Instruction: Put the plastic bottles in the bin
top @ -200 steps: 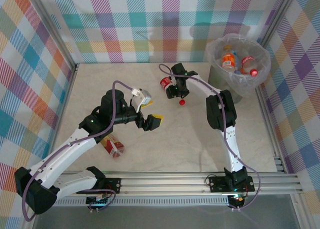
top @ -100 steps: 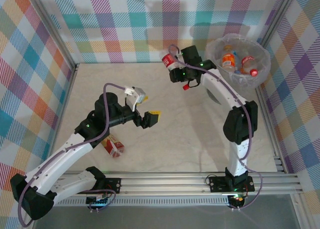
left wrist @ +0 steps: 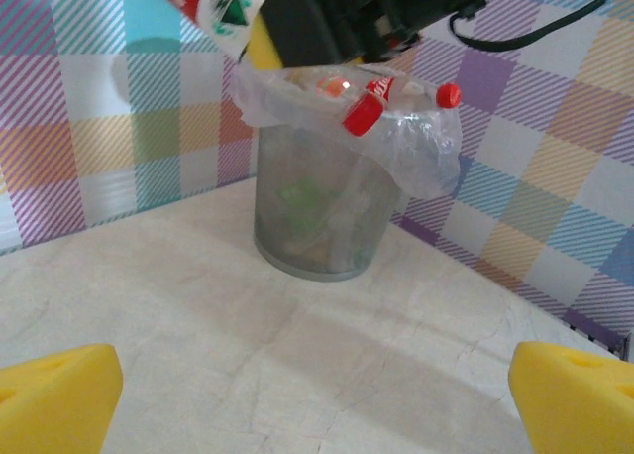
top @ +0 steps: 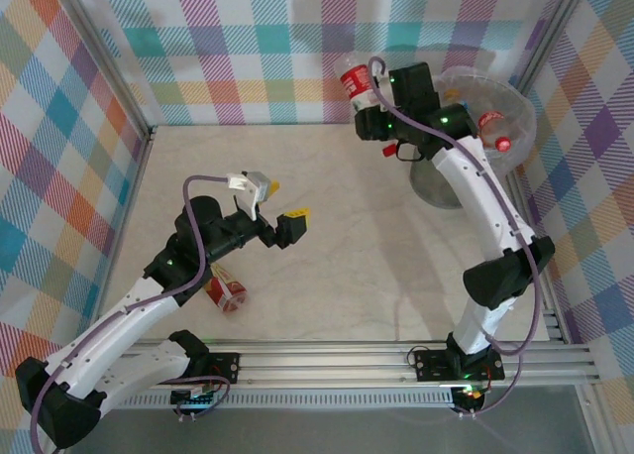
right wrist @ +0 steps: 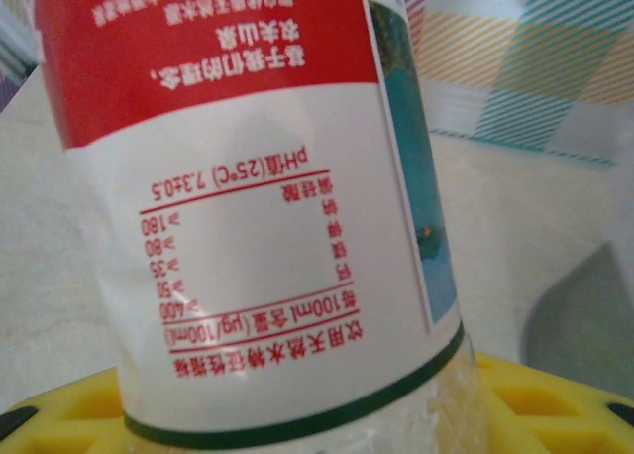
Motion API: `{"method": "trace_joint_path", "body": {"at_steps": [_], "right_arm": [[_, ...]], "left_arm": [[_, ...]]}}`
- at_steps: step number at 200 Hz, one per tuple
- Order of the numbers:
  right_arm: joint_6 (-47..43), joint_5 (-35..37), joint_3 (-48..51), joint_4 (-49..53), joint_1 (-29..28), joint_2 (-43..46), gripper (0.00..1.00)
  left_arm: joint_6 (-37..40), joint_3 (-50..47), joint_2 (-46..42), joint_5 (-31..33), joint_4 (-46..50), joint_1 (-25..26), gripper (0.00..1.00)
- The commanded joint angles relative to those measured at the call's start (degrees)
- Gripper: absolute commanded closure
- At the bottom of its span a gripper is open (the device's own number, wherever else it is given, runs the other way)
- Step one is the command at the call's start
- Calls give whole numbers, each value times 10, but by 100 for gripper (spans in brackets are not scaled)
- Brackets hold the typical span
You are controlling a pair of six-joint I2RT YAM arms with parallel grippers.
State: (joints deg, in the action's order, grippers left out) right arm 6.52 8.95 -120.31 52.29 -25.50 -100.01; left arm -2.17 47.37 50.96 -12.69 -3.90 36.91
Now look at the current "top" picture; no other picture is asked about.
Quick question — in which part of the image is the large red white label bottle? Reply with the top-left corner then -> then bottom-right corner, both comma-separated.
335,55 -> 400,157

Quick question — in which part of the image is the grey waste bin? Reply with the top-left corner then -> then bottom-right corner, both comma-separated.
410,161 -> 465,210

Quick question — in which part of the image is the grey lined trash bin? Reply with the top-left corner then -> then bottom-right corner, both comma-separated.
435,65 -> 537,177

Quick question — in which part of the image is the left controller circuit board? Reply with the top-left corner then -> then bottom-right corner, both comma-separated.
169,387 -> 220,411

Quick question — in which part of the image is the controller circuit board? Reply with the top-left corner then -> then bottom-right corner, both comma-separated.
169,387 -> 220,411
451,385 -> 485,406

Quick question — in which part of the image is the right controller circuit board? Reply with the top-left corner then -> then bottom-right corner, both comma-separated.
451,385 -> 485,406

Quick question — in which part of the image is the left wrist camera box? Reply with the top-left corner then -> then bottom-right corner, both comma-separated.
227,170 -> 278,222

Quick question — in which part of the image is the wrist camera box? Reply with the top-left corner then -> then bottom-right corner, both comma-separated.
373,71 -> 393,113
227,170 -> 278,222

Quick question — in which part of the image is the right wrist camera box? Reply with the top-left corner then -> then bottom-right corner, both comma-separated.
373,71 -> 393,113

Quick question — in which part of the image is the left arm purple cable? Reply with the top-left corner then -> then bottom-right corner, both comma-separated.
28,174 -> 234,448

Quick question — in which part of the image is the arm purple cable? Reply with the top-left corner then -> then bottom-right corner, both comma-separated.
369,56 -> 542,418
28,174 -> 234,448

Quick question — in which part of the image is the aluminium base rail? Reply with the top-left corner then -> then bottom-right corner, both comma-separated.
98,338 -> 601,391

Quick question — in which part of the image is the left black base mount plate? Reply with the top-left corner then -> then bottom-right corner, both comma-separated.
202,352 -> 242,387

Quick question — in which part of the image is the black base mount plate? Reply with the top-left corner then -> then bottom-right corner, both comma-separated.
412,348 -> 506,382
202,352 -> 242,387

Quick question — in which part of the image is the aluminium frame post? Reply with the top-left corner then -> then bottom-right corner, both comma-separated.
47,0 -> 158,146
509,0 -> 593,96

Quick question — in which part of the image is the grey slotted cable duct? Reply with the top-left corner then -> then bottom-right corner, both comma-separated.
113,393 -> 457,410

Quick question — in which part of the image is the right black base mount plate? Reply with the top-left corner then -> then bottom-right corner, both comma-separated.
412,348 -> 506,382

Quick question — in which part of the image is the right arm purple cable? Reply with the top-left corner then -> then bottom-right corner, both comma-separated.
369,56 -> 542,418

